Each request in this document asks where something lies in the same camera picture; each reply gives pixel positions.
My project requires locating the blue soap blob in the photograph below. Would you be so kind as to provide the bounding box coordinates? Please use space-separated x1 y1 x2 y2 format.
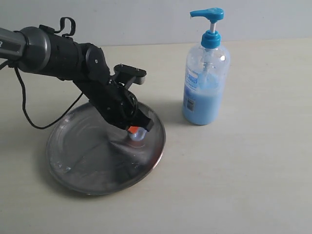
128 128 147 142

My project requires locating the round stainless steel plate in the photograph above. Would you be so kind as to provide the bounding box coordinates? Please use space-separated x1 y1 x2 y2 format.
45 103 166 195

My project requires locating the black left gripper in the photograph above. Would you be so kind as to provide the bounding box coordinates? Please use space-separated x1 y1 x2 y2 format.
75 80 154 134

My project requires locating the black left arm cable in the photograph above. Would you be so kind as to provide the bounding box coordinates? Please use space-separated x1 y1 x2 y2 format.
0 60 85 130

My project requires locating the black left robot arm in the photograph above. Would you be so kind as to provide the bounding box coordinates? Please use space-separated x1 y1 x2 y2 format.
0 25 154 131

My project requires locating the blue pump soap bottle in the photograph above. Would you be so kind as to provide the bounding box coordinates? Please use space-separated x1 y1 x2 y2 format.
182 7 231 125

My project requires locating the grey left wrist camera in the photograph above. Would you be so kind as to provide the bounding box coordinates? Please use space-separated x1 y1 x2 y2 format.
114 64 147 87

